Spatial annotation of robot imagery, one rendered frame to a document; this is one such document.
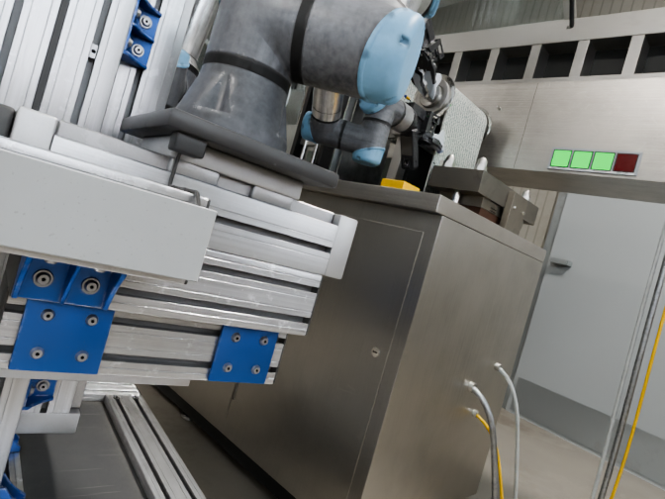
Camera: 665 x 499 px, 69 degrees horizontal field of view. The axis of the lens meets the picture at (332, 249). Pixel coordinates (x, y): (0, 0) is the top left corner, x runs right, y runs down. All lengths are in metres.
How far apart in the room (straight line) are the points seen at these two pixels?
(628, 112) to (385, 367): 1.04
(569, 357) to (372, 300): 2.31
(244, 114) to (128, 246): 0.24
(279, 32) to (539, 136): 1.23
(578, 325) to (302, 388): 2.32
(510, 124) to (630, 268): 1.69
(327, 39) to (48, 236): 0.38
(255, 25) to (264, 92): 0.08
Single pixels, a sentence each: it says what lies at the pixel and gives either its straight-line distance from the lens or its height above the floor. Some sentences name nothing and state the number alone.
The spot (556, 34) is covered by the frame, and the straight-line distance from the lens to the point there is 1.89.
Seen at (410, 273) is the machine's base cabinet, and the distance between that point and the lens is 1.10.
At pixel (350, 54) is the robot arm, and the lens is 0.62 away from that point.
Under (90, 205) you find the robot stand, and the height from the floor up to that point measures 0.71.
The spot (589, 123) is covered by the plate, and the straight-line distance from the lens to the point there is 1.70.
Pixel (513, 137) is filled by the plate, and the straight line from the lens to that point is 1.77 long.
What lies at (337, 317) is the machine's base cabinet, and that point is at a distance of 1.22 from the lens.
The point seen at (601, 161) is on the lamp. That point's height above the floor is 1.18.
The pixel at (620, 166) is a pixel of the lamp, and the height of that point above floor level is 1.17.
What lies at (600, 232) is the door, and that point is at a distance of 3.39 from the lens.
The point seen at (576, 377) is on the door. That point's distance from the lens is 3.32.
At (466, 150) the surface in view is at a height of 1.14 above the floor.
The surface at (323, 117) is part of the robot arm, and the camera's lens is 1.22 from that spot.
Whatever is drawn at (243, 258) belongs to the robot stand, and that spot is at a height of 0.68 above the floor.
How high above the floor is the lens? 0.73
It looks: level
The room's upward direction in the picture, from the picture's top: 16 degrees clockwise
